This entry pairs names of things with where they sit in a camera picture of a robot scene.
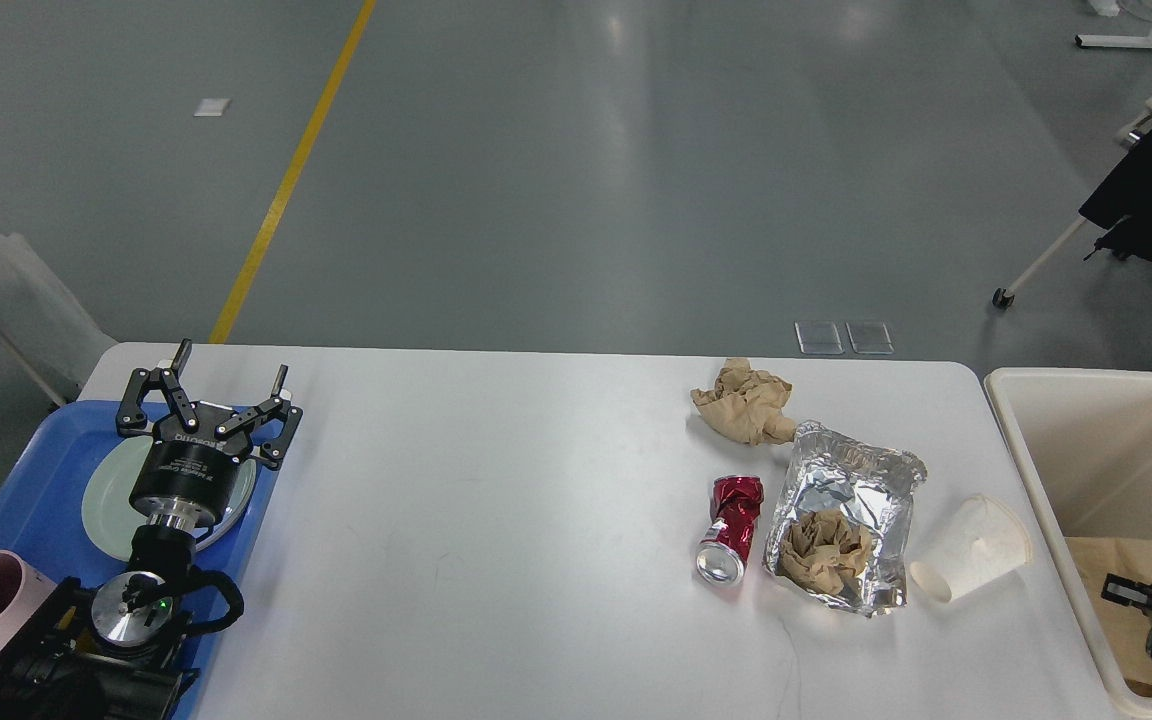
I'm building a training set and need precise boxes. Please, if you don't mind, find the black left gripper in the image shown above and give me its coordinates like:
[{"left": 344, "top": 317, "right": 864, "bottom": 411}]
[{"left": 116, "top": 339, "right": 303, "bottom": 529}]

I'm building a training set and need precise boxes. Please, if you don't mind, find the crushed red soda can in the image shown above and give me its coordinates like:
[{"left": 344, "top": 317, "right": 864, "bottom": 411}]
[{"left": 695, "top": 475, "right": 764, "bottom": 588}]

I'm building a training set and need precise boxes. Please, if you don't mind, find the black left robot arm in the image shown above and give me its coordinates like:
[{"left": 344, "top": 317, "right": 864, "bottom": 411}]
[{"left": 0, "top": 340, "right": 303, "bottom": 719}]

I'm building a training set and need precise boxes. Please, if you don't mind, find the crumpled paper on foil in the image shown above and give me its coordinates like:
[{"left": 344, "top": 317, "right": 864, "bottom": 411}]
[{"left": 776, "top": 509, "right": 874, "bottom": 596}]

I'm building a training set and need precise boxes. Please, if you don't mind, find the brown paper bag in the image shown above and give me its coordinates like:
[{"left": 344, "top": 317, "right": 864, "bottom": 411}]
[{"left": 1066, "top": 537, "right": 1152, "bottom": 698}]

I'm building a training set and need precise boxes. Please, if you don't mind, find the small white paper cup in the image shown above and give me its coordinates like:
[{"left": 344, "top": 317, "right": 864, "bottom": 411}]
[{"left": 909, "top": 495, "right": 1033, "bottom": 602}]

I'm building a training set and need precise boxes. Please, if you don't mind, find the person in white trousers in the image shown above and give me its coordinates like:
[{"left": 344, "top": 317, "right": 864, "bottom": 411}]
[{"left": 0, "top": 233, "right": 116, "bottom": 386}]

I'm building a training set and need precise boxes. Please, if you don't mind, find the green plate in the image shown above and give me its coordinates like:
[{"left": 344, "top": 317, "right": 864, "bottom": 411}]
[{"left": 81, "top": 435, "right": 260, "bottom": 561}]

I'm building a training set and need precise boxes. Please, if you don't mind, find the beige plastic bin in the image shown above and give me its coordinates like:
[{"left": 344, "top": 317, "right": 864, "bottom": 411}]
[{"left": 984, "top": 367, "right": 1152, "bottom": 717}]

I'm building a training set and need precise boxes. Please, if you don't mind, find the blue plastic tray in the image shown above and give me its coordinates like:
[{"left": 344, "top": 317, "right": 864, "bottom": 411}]
[{"left": 0, "top": 400, "right": 287, "bottom": 720}]

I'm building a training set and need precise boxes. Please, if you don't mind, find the silver foil bag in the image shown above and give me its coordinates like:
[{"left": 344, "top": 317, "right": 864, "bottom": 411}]
[{"left": 763, "top": 420, "right": 927, "bottom": 617}]

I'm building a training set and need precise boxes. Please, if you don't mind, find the brown paper ball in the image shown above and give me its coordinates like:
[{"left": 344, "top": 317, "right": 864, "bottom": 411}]
[{"left": 690, "top": 357, "right": 797, "bottom": 446}]

